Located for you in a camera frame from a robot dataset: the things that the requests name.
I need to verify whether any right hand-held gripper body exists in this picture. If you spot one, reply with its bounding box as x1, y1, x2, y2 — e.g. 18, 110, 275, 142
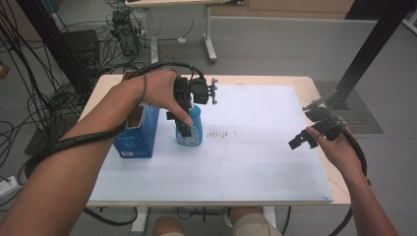
301, 97, 345, 143

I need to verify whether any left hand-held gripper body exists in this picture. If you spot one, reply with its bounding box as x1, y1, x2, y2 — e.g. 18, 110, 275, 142
173, 76, 219, 111

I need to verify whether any blue plastic bottle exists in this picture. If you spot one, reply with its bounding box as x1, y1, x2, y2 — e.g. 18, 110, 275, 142
175, 103, 205, 148

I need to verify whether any blue cardboard box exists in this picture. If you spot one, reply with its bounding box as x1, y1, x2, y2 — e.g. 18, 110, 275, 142
112, 71, 161, 159

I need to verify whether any person's left hand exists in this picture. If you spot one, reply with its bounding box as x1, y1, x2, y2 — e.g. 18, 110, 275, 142
139, 69, 195, 128

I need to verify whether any person's right hand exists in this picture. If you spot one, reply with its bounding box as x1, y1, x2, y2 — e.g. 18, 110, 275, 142
305, 117, 366, 185

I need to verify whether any thin black wrist band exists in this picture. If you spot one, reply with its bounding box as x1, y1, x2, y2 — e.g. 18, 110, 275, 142
139, 73, 149, 106

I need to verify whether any white table mat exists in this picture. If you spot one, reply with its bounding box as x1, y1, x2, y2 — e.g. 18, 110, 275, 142
89, 84, 335, 203

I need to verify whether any white desk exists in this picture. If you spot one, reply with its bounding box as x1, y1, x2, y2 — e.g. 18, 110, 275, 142
124, 0, 246, 65

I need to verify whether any person's right leg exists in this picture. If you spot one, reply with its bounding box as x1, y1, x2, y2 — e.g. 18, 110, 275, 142
229, 206, 284, 236

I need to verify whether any person's leg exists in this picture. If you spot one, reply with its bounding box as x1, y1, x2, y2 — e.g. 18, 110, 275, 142
229, 206, 284, 236
151, 215, 186, 236

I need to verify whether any black computer tower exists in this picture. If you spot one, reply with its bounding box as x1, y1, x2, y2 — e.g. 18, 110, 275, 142
111, 8, 143, 57

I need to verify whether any white shoe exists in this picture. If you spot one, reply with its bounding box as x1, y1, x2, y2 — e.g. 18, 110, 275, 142
223, 207, 234, 228

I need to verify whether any person's left leg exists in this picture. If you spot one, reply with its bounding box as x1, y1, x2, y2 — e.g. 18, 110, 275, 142
151, 215, 186, 236

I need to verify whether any black box on floor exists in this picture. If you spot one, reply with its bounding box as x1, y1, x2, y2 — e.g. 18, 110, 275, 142
60, 29, 101, 67

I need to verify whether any white power strip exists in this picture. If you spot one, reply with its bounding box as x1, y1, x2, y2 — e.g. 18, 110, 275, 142
0, 175, 20, 199

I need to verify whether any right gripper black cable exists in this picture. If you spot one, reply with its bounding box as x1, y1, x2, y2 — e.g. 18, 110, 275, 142
328, 126, 373, 236

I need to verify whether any black metal frame post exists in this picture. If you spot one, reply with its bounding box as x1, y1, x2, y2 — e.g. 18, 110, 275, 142
15, 0, 93, 99
326, 0, 417, 111

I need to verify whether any bundle of black floor cables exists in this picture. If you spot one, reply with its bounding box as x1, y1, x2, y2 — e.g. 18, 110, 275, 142
0, 4, 99, 210

